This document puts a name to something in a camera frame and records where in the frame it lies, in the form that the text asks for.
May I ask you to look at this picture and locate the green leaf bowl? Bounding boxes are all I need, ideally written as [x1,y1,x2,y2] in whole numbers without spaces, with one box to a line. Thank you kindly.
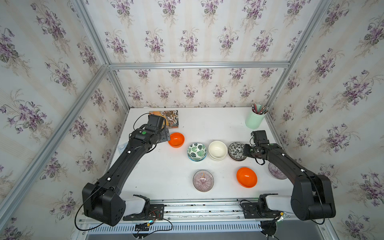
[187,143,208,158]

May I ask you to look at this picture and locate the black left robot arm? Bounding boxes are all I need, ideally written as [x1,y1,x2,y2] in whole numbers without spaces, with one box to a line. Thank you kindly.
[82,115,170,227]

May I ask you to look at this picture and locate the mint green pen cup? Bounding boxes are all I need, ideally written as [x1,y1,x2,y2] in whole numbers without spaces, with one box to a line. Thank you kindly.
[245,104,269,130]

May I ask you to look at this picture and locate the green leaf bowl resting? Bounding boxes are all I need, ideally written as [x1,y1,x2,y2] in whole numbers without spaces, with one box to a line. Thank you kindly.
[189,156,207,162]

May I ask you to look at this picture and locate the aluminium mounting rail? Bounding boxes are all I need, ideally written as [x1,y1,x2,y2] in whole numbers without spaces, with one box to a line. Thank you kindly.
[77,197,304,224]

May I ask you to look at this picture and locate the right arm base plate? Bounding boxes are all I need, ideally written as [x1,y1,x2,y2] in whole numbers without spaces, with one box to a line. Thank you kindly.
[240,201,280,219]

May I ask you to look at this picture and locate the orange plastic bowl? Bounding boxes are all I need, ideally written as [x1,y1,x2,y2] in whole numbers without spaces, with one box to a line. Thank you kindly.
[168,133,185,148]
[236,167,258,188]

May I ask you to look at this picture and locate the pink striped bowl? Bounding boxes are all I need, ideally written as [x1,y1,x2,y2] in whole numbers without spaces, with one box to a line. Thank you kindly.
[268,163,287,180]
[193,170,215,193]

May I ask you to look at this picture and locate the orange plastic bowl near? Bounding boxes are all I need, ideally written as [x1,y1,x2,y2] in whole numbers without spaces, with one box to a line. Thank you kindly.
[236,167,258,188]

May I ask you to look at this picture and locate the orange plastic bowl far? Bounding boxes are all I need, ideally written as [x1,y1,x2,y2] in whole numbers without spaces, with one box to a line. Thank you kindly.
[168,133,185,148]

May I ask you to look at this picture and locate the black white patterned bowl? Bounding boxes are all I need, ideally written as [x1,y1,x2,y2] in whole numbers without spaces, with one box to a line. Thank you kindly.
[228,142,246,158]

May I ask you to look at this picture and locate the white ceramic bowl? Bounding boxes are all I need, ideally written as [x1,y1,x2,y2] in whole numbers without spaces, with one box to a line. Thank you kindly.
[208,141,228,161]

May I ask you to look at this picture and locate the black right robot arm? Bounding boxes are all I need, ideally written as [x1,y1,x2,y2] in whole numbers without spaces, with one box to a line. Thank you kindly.
[243,130,336,221]

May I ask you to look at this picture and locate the small circuit board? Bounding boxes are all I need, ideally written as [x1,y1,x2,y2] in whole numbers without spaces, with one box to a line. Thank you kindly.
[134,223,151,232]

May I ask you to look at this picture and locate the yellow illustrated children's book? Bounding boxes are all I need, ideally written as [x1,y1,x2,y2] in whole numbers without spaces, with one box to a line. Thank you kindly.
[149,110,179,129]

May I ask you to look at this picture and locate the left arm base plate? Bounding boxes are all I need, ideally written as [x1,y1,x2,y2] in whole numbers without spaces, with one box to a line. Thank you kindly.
[123,204,165,221]

